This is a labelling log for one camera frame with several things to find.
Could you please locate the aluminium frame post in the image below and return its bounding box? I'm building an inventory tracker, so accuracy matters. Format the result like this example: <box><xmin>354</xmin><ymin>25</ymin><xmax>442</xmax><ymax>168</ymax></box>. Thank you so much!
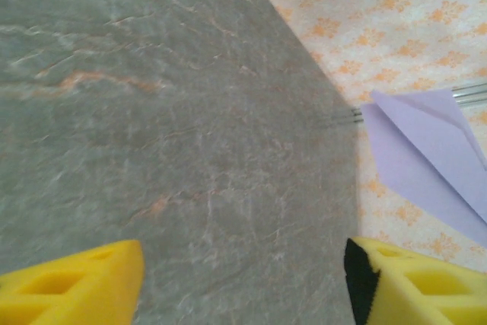
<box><xmin>350</xmin><ymin>81</ymin><xmax>487</xmax><ymax>127</ymax></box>

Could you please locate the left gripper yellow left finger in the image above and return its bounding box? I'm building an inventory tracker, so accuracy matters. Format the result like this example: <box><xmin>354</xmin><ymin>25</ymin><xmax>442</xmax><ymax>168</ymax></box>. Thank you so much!
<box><xmin>0</xmin><ymin>240</ymin><xmax>145</xmax><ymax>325</ymax></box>

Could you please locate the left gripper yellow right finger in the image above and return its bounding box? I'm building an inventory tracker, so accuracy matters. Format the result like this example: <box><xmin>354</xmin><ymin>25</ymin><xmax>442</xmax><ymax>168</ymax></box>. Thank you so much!
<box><xmin>343</xmin><ymin>236</ymin><xmax>487</xmax><ymax>325</ymax></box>

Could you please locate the lilac square paper sheet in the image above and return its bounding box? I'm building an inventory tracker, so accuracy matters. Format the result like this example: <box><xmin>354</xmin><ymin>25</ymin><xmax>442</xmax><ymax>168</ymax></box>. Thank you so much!
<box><xmin>360</xmin><ymin>88</ymin><xmax>487</xmax><ymax>249</ymax></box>

